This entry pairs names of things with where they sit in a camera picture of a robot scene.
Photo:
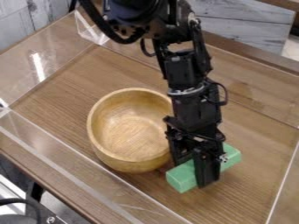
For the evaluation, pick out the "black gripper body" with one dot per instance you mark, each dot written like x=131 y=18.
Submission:
x=196 y=114

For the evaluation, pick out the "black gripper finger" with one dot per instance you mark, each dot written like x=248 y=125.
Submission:
x=180 y=146
x=207 y=159

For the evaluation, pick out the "green rectangular block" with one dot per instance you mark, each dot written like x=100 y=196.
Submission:
x=180 y=176

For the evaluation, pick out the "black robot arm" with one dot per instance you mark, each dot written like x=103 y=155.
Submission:
x=168 y=23

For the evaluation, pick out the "brown wooden bowl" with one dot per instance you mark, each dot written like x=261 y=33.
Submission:
x=125 y=129

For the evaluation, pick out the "black table leg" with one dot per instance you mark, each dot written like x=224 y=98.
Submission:
x=36 y=192

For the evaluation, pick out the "black metal base bracket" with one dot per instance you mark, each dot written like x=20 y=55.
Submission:
x=39 y=210

